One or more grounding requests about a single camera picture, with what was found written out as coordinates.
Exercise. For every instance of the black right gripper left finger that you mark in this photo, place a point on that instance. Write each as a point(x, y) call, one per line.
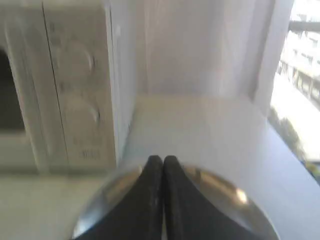
point(129, 208)

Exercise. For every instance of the white lower microwave knob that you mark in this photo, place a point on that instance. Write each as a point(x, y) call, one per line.
point(81, 114)

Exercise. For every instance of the white microwave knob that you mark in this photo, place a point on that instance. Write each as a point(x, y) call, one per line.
point(75, 61)
point(81, 114)

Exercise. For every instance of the round silver metal plate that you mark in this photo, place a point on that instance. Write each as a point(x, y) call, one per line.
point(223, 194)

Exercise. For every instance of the white microwave door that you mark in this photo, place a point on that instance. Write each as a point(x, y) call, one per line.
point(31, 132)

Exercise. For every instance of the white upper microwave knob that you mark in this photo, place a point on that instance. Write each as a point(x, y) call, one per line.
point(75, 61)

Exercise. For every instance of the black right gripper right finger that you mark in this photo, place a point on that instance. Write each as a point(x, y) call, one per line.
point(188, 214)

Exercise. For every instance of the white microwave oven body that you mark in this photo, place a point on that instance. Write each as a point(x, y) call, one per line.
point(107, 28)

